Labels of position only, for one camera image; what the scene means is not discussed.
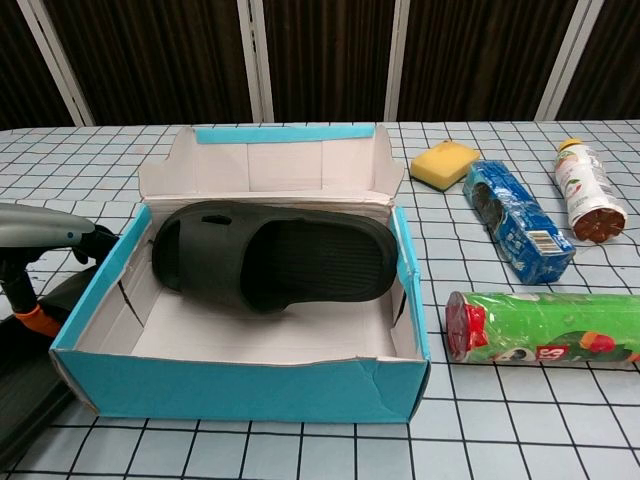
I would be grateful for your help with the blue checked tablecloth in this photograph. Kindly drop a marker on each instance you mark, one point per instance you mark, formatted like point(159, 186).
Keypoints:
point(500, 425)

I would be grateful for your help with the dark brown screen panel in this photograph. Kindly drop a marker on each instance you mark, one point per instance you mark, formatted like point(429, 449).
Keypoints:
point(615, 65)
point(20, 75)
point(330, 60)
point(480, 60)
point(160, 60)

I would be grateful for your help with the white screen frame post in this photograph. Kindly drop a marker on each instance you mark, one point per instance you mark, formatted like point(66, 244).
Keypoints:
point(256, 60)
point(399, 60)
point(565, 60)
point(57, 62)

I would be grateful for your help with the light blue shoe box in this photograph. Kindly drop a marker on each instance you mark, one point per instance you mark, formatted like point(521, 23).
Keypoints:
point(225, 390)

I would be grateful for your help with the yellow green scrub sponge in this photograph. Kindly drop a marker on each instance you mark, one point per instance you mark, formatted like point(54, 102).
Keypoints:
point(440, 165)

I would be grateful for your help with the black rubber slipper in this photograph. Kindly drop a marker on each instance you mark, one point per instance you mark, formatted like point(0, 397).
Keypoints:
point(20, 390)
point(325, 260)

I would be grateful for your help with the green chips can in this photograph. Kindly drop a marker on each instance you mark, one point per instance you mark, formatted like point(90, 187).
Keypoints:
point(540, 325)

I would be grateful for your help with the yellow capped drink bottle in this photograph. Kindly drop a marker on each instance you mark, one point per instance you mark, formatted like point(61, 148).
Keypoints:
point(582, 190)

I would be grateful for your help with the blue cookie package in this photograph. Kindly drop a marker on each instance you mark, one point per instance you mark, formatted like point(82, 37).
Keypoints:
point(520, 235)

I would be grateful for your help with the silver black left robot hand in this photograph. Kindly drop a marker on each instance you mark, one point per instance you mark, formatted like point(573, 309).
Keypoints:
point(30, 227)

